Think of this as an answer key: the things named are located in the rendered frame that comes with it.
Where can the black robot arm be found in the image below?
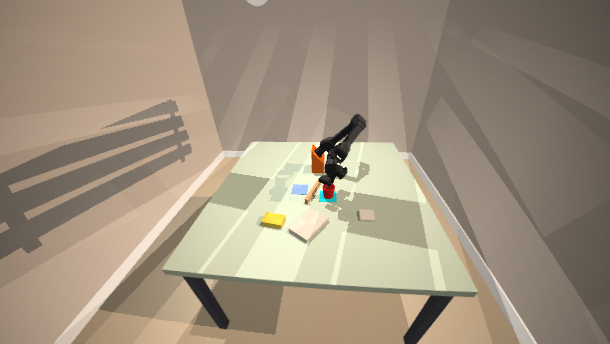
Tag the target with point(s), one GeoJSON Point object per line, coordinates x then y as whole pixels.
{"type": "Point", "coordinates": [357, 124]}

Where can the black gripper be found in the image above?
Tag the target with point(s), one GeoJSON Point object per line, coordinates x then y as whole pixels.
{"type": "Point", "coordinates": [327, 179]}

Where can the yellow flat block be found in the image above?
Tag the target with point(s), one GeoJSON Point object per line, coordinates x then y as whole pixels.
{"type": "Point", "coordinates": [273, 220]}

